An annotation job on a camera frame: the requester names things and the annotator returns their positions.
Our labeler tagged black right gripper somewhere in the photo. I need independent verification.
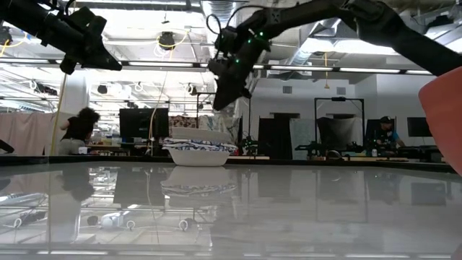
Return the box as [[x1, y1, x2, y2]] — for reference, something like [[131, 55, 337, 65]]
[[208, 21, 271, 111]]

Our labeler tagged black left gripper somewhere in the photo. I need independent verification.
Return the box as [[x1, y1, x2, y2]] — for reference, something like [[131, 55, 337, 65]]
[[41, 16, 123, 76]]

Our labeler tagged blue patterned paper bowl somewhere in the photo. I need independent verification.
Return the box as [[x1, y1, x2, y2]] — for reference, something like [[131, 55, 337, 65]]
[[162, 138, 237, 144], [162, 146, 238, 168], [162, 141, 238, 147], [162, 144, 238, 150]]

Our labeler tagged red plastic bowl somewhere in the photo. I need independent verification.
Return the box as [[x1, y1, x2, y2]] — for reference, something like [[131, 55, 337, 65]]
[[418, 66, 462, 177]]

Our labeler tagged black cabinet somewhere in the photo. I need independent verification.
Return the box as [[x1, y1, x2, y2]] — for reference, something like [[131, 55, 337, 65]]
[[258, 113, 289, 160]]

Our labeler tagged black round ceiling fixture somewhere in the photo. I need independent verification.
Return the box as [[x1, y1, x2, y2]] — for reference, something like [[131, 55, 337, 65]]
[[158, 31, 176, 51]]

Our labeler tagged person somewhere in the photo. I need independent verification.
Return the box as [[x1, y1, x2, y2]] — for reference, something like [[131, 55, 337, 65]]
[[59, 107, 101, 156], [373, 116, 406, 149]]

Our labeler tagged black monitor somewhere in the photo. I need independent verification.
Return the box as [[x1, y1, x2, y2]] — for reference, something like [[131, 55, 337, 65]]
[[365, 118, 397, 145], [406, 117, 426, 138], [118, 107, 170, 140]]

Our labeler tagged white panel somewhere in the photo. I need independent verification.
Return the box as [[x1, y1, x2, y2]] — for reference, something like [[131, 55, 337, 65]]
[[289, 118, 315, 160]]

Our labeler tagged pink curtain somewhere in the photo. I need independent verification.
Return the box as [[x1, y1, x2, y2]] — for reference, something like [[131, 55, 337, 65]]
[[0, 111, 53, 156]]

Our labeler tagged black gantry frame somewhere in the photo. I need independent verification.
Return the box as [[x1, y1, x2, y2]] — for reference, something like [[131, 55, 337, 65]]
[[196, 92, 252, 145], [314, 96, 365, 160]]

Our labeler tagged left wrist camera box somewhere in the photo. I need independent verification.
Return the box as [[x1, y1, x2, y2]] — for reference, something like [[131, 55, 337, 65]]
[[66, 6, 108, 39]]

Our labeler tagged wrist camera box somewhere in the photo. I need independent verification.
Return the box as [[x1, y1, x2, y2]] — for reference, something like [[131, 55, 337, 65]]
[[214, 27, 239, 55], [66, 6, 108, 39]]

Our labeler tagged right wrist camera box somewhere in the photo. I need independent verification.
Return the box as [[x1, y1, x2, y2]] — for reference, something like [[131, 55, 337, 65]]
[[214, 27, 239, 55]]

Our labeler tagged silver ventilation duct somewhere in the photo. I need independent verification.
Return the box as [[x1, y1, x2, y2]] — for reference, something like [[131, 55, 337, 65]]
[[201, 0, 243, 33], [288, 21, 326, 72]]

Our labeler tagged black aluminium table frame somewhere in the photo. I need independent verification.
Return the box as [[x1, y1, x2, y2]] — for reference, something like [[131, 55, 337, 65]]
[[0, 154, 462, 174]]

